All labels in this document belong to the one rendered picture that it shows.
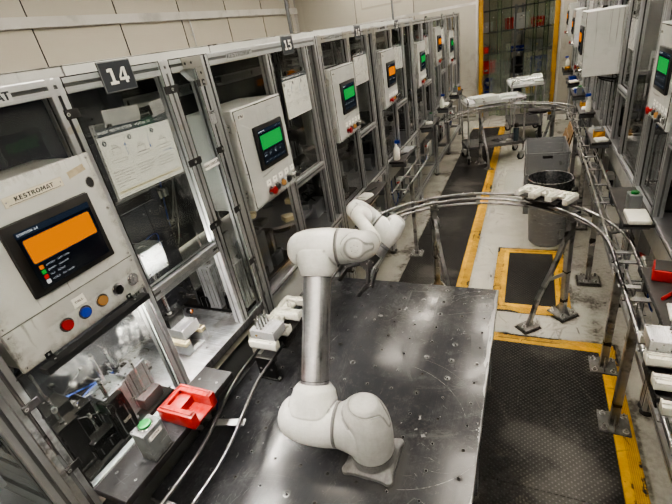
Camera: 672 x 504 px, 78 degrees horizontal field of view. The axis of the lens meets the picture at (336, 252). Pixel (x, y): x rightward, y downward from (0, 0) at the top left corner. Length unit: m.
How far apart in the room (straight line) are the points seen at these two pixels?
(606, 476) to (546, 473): 0.26
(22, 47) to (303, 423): 4.97
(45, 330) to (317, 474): 0.97
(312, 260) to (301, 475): 0.75
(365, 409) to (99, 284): 0.90
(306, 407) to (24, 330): 0.84
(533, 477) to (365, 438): 1.19
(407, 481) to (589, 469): 1.17
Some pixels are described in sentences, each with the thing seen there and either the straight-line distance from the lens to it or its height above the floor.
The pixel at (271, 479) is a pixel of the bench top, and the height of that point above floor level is 0.68.
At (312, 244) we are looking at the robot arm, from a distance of 1.46.
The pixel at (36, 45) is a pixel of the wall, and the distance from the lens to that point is 5.78.
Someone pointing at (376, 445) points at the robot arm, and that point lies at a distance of 1.47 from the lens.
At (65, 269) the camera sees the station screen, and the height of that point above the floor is 1.57.
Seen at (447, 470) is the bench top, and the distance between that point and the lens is 1.61.
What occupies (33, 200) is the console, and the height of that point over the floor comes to 1.76.
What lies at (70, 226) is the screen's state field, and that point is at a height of 1.67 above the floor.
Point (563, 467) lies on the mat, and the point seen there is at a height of 0.01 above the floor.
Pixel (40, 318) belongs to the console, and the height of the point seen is 1.48.
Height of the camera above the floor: 2.01
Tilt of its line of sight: 27 degrees down
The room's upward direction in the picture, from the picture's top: 10 degrees counter-clockwise
